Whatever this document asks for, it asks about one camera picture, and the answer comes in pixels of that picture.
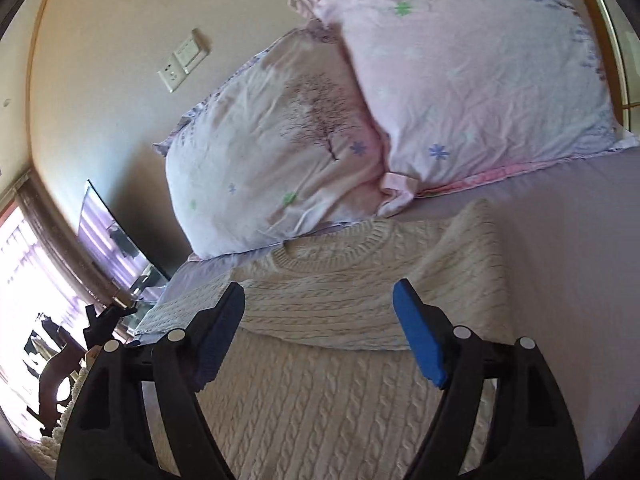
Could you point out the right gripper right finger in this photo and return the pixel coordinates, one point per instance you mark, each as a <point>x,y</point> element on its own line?
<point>530,433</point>

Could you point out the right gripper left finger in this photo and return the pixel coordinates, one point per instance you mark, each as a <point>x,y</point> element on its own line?
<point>108,436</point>

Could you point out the cream cable-knit sweater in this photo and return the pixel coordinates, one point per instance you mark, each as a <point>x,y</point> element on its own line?
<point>319,382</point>

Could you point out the glass bedside table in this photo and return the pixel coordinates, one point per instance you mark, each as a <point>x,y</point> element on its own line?
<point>115,253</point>

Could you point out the dark wooden chair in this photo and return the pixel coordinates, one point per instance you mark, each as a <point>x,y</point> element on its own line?
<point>62,365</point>

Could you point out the brown window curtain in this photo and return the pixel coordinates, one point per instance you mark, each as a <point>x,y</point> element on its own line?
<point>61,245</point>

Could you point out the beige tree-print pillow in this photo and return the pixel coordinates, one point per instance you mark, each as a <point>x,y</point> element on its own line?
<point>284,147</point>

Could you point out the pink flower-print pillow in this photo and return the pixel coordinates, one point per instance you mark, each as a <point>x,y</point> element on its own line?
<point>470,92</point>

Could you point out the white wall socket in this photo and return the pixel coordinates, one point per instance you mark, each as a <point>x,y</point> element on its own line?
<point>172,74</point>

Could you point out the white wall switch plate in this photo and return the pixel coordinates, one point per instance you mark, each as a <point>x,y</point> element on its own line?
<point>190,53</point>

